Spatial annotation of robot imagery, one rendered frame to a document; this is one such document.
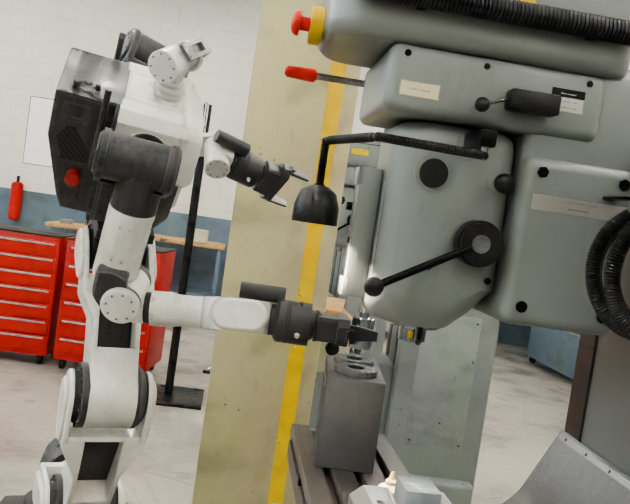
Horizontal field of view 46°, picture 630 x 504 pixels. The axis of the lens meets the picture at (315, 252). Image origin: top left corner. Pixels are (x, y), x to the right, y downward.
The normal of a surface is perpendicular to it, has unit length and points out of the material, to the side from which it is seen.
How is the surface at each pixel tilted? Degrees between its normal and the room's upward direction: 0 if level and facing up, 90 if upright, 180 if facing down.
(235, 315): 80
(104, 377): 60
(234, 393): 90
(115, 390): 68
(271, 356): 90
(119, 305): 111
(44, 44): 90
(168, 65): 116
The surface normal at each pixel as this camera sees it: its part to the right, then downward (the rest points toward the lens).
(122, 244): 0.02, 0.41
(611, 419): -0.98, -0.14
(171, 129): 0.33, -0.15
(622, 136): 0.11, 0.07
